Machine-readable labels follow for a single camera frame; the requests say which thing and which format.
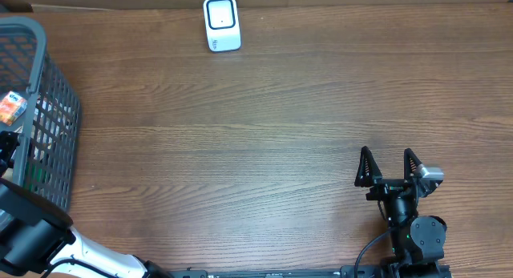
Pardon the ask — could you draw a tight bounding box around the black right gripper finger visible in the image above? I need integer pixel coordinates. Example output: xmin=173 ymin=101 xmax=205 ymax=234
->
xmin=354 ymin=146 xmax=382 ymax=187
xmin=403 ymin=148 xmax=422 ymax=179

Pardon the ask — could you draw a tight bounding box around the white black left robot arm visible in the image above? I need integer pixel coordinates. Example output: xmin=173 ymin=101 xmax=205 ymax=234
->
xmin=1 ymin=131 xmax=171 ymax=277

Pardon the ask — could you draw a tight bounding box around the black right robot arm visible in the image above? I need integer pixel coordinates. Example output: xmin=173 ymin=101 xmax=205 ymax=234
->
xmin=349 ymin=146 xmax=452 ymax=278

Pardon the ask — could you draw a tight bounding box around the white barcode scanner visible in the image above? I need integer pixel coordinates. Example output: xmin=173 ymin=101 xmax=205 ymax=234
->
xmin=203 ymin=0 xmax=242 ymax=53

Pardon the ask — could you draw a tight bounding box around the orange juice carton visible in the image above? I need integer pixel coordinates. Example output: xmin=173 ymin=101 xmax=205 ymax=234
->
xmin=1 ymin=91 xmax=28 ymax=126

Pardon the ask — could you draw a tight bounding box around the grey plastic mesh basket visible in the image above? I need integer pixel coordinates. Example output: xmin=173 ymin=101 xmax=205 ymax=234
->
xmin=1 ymin=17 xmax=82 ymax=210

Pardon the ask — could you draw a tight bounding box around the black cable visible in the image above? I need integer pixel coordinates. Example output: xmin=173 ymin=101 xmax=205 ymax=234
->
xmin=353 ymin=228 xmax=396 ymax=278

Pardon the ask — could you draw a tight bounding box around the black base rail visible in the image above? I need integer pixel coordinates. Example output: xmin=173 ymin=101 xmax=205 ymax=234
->
xmin=170 ymin=265 xmax=386 ymax=278

